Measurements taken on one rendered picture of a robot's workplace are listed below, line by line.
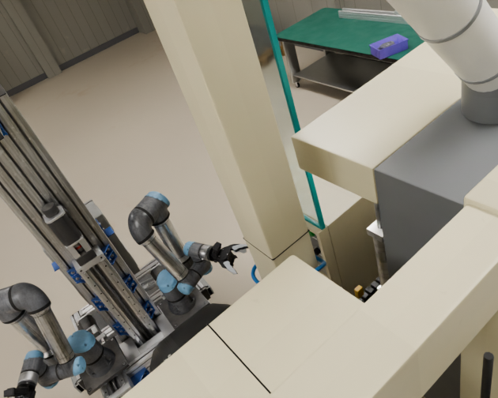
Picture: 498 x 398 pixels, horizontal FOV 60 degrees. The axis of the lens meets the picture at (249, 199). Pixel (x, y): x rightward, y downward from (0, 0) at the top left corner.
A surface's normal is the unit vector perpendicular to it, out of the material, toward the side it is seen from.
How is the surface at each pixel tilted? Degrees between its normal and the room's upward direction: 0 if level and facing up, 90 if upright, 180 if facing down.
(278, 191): 90
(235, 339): 0
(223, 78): 90
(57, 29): 90
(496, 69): 110
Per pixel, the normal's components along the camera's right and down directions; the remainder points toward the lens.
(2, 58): 0.55, 0.39
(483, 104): -0.67, 0.61
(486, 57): 0.29, 0.79
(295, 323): -0.29, -0.74
